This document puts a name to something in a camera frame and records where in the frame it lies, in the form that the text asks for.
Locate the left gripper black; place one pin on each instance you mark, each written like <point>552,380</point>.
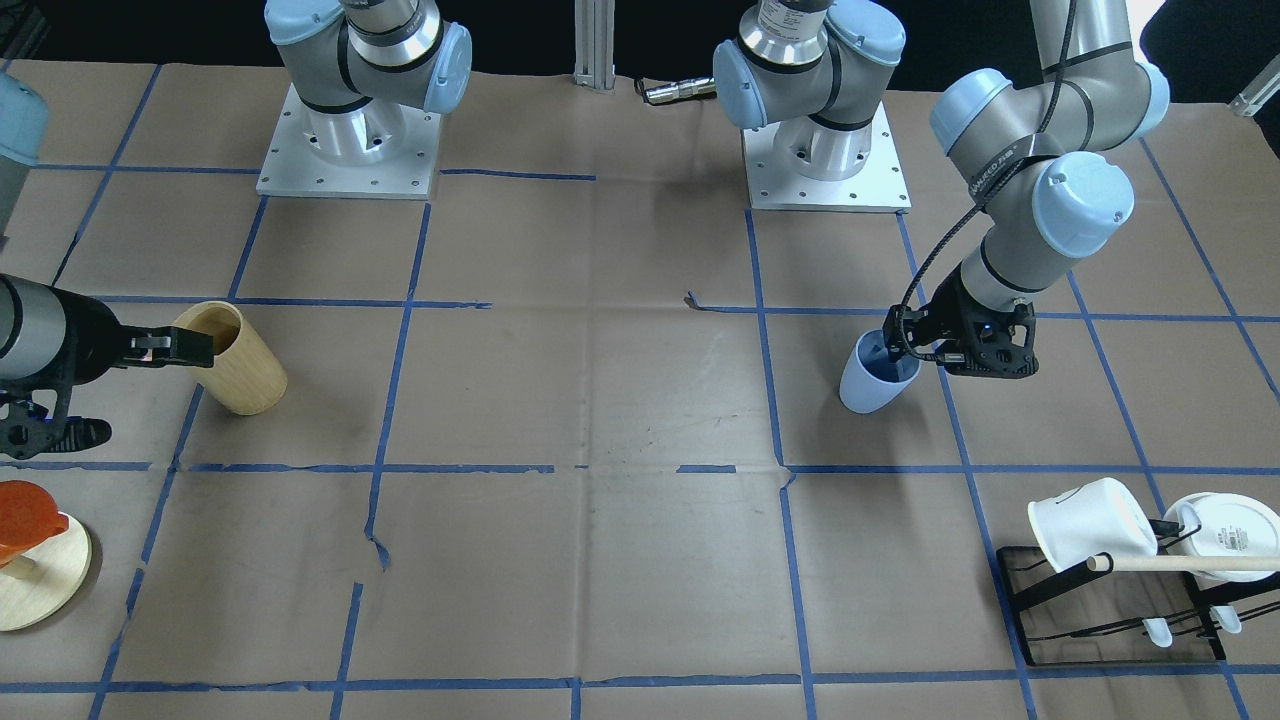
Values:
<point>951,307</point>

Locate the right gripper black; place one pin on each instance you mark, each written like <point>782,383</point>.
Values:
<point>88,338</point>

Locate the light blue plastic cup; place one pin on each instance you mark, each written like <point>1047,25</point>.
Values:
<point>871,379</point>

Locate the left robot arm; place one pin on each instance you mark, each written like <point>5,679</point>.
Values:
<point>1032,157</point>

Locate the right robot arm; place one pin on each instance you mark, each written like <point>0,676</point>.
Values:
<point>366,77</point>

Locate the bamboo cylinder holder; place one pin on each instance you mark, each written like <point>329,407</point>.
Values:
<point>246,378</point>

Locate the orange mug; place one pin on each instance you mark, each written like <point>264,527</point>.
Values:
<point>29,516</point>

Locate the wooden mug tree stand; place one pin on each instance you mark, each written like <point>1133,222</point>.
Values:
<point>43,579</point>

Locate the white mug front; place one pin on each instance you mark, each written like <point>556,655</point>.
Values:
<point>1102,516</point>

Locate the white mug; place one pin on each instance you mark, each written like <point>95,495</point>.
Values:
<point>1219,524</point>
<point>1102,516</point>

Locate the silver flashlight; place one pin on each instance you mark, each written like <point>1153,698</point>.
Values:
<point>681,91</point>

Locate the white mug rear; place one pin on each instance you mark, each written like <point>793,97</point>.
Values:
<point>1219,524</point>

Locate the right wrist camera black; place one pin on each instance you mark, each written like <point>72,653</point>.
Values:
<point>30,429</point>

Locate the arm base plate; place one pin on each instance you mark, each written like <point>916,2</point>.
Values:
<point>380,151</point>
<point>830,165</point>

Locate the black wire dish rack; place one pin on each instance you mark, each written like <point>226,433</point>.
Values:
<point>1081,617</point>

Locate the aluminium frame post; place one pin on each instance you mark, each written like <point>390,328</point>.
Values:
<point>593,28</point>

